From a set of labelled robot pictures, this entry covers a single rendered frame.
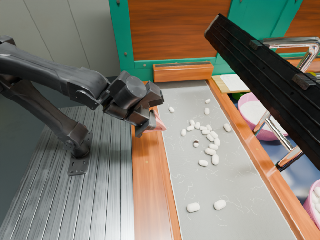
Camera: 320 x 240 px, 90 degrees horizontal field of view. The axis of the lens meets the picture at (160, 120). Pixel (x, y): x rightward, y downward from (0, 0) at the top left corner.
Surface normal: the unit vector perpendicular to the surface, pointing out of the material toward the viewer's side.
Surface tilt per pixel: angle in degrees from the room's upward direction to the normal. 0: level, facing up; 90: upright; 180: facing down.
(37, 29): 90
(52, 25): 90
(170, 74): 90
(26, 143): 0
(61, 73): 15
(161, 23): 90
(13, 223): 0
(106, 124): 0
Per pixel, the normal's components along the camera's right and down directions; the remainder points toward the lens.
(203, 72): 0.14, 0.73
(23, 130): 0.01, -0.68
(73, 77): 0.27, -0.62
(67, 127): 0.88, -0.17
